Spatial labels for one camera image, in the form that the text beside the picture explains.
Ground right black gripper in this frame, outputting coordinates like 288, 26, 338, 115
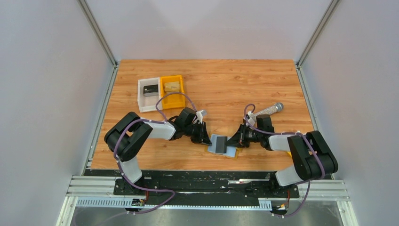
225, 123, 262, 148

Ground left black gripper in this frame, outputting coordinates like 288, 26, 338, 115
184, 121, 212, 146

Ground yellow leather card holder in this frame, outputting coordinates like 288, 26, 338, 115
205, 134, 240, 159

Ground black card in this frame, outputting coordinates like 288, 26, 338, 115
143, 84, 159, 97
215, 136, 228, 154

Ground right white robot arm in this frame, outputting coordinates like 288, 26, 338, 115
226, 114, 338, 197

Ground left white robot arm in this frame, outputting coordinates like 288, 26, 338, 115
104, 107, 212, 194

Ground black card in bin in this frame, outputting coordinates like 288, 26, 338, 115
143, 84, 159, 97

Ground yellow plastic bin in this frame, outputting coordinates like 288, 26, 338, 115
160, 75, 186, 109

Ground glitter silver microphone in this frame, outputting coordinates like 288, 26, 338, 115
254, 102, 284, 117

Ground white plastic bin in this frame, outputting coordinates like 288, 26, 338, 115
137, 77, 161, 113

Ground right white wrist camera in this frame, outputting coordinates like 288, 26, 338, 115
245, 111, 256, 126

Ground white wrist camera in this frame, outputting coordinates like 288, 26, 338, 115
245, 111, 256, 126
194, 110, 207, 123

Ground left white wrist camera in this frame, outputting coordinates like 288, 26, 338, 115
194, 110, 207, 123

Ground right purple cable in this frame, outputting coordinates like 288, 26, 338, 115
243, 103, 326, 218

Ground purple cable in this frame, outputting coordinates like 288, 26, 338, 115
243, 103, 326, 218
112, 91, 197, 215

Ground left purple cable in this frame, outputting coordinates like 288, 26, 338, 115
112, 91, 197, 215

